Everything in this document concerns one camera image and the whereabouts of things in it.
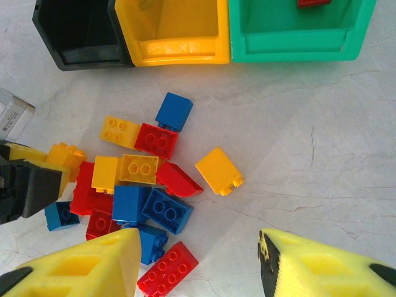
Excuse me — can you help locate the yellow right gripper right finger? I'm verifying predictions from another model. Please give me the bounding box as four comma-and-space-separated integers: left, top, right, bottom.
257, 228, 396, 297

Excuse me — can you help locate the black plastic bin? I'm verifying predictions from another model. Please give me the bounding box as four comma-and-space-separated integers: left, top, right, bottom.
32, 0, 136, 72

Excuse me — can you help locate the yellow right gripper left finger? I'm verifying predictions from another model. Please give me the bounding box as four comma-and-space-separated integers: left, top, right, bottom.
0, 228, 142, 297

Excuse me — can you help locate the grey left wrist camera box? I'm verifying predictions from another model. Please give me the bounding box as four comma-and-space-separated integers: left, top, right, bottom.
0, 87, 36, 146

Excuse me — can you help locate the long red lego brick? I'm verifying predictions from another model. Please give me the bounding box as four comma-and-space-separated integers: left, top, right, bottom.
136, 241, 200, 297

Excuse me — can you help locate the yellow plastic bin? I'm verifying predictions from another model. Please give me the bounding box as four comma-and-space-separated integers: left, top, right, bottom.
114, 0, 231, 67

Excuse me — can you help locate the red curved lego brick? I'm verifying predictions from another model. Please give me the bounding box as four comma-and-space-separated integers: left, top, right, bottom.
155, 161, 205, 198

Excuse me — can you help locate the blue lego brick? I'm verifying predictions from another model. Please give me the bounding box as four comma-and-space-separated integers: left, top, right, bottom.
156, 92, 194, 133
141, 187, 194, 236
43, 200, 81, 233
111, 184, 153, 226
125, 223, 170, 267

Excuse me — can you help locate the green plastic bin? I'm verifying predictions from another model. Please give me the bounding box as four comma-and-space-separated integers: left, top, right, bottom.
228, 0, 377, 64

